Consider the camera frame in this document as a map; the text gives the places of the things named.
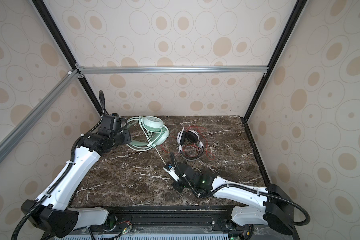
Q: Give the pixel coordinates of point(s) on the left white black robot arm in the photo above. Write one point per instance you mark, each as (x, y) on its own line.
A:
(66, 186)

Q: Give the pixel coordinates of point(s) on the black frame post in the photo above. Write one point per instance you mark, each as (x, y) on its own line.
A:
(290, 25)
(61, 42)

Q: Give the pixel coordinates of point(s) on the left black frame post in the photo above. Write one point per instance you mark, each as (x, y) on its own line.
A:
(61, 42)

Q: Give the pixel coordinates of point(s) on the horizontal aluminium rail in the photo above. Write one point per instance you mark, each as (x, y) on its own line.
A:
(173, 70)

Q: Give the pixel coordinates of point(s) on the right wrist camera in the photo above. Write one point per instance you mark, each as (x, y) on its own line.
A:
(170, 169)

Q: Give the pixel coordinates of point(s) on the white black red headphones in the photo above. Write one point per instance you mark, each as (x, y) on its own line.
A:
(192, 138)

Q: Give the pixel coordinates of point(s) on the left diagonal aluminium rail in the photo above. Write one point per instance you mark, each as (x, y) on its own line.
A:
(14, 137)

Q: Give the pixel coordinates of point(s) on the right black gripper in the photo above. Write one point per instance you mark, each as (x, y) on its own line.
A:
(175, 185)

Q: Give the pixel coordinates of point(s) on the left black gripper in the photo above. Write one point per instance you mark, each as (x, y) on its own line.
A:
(128, 137)

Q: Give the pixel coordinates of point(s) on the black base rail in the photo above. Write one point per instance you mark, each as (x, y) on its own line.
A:
(228, 218)

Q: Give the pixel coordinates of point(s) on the mint green headphones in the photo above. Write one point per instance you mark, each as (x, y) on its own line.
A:
(154, 130)

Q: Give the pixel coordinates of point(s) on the right black frame post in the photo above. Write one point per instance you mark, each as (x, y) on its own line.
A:
(290, 25)

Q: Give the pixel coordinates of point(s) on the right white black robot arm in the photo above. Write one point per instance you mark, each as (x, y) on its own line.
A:
(269, 206)

